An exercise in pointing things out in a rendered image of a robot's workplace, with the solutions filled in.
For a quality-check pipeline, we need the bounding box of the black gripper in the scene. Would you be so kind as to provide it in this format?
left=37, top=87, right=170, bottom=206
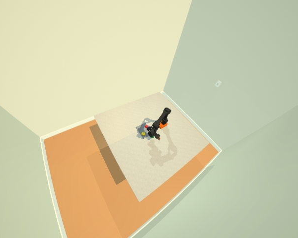
left=147, top=126, right=160, bottom=139

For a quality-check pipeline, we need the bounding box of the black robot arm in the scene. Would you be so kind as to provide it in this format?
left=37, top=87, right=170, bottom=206
left=148, top=107, right=171, bottom=137

